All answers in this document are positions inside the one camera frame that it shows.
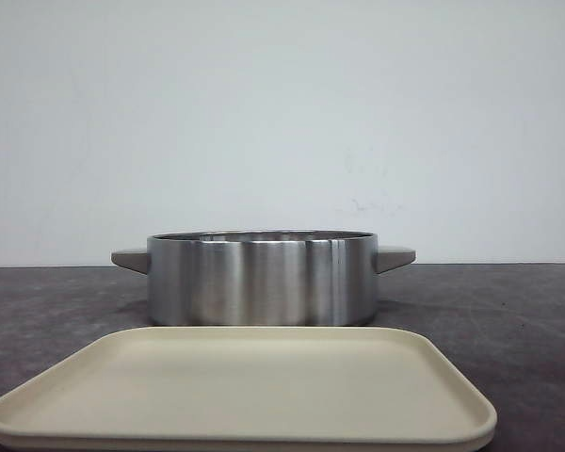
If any stainless steel steamer pot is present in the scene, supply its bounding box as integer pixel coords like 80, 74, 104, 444
111, 230, 416, 326

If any cream rectangular tray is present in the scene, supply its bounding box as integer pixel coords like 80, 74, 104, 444
0, 325, 499, 452

